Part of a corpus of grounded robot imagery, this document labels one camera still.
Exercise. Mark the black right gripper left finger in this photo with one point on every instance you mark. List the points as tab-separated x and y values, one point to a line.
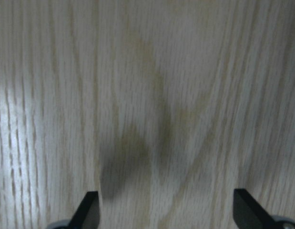
87	215

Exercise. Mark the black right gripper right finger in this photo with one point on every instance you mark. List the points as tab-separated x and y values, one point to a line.
249	214

